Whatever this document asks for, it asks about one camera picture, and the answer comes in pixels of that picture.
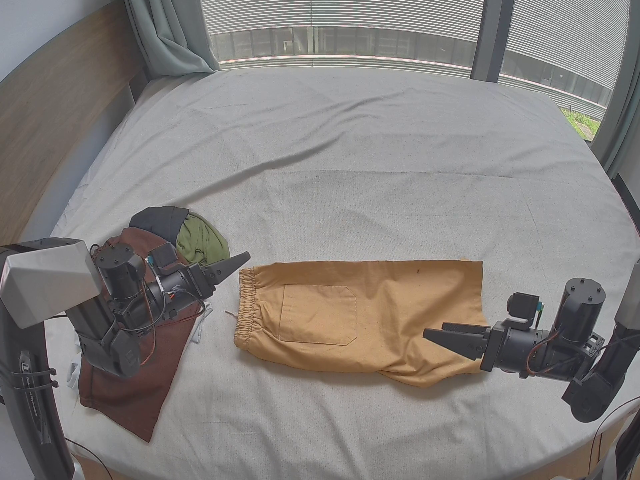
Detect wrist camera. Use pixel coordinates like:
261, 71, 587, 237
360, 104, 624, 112
147, 244, 179, 275
506, 292, 544, 332

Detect black cable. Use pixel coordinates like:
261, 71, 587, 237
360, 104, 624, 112
590, 397, 640, 480
64, 438, 117, 480

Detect grey-green curtain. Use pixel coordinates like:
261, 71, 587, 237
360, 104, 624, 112
119, 0, 222, 81
591, 43, 640, 179

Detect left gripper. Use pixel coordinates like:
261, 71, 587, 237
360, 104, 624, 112
152, 251, 251, 319

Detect bed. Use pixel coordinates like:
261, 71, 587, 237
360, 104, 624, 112
0, 2, 640, 480

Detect green garment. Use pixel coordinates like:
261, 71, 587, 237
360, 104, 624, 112
175, 212, 232, 269

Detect brown shorts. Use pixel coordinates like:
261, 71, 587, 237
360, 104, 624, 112
77, 226, 212, 443

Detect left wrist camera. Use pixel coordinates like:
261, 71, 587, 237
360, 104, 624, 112
147, 244, 179, 275

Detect pale grey garment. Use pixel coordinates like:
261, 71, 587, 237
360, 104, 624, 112
67, 304, 214, 386

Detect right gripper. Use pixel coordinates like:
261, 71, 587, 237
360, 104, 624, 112
423, 320, 540, 372

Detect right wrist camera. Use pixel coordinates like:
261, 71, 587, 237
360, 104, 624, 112
506, 292, 544, 332

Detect tan shorts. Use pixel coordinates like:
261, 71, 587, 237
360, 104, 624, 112
224, 259, 485, 389

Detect window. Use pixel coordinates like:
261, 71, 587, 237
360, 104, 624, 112
192, 0, 632, 145

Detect black garment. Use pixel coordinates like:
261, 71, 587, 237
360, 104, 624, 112
130, 206, 192, 249

